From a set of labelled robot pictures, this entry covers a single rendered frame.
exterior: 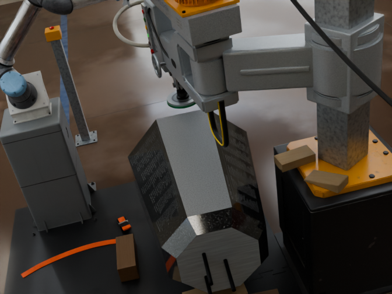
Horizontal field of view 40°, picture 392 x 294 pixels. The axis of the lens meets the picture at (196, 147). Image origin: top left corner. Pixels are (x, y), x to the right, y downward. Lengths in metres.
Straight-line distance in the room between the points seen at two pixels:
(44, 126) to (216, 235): 1.54
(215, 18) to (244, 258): 1.18
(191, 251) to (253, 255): 0.33
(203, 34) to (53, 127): 1.52
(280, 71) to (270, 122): 2.19
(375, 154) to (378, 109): 1.93
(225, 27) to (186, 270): 1.20
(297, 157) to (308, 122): 1.85
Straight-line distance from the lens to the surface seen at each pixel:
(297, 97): 5.12
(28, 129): 3.66
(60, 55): 4.63
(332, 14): 2.51
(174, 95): 3.54
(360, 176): 2.85
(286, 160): 2.88
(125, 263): 3.47
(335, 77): 2.55
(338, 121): 2.75
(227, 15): 2.47
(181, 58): 2.87
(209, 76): 2.64
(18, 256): 4.01
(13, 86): 3.50
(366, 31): 2.53
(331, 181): 2.76
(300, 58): 2.58
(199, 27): 2.44
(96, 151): 4.82
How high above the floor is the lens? 2.54
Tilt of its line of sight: 34 degrees down
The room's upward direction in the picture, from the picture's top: 10 degrees counter-clockwise
